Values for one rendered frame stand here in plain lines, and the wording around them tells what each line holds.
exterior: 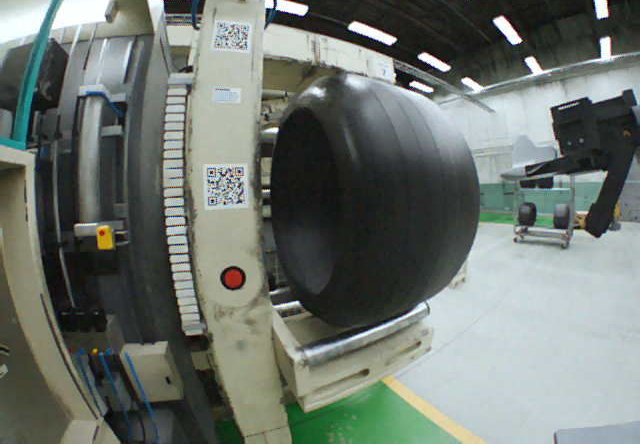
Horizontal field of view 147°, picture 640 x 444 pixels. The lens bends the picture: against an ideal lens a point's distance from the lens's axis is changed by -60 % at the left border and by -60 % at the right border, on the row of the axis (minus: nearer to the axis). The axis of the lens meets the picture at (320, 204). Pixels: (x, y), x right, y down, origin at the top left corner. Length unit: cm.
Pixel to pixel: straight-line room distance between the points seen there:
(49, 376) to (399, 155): 57
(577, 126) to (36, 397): 71
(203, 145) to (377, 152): 28
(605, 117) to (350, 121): 34
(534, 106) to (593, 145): 1166
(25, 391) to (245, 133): 50
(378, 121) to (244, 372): 52
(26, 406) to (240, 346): 37
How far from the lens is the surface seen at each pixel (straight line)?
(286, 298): 70
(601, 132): 35
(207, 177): 41
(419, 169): 32
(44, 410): 43
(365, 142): 32
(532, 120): 1186
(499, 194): 1197
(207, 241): 41
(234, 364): 52
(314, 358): 47
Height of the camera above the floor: 120
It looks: 3 degrees down
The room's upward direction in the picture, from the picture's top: 2 degrees counter-clockwise
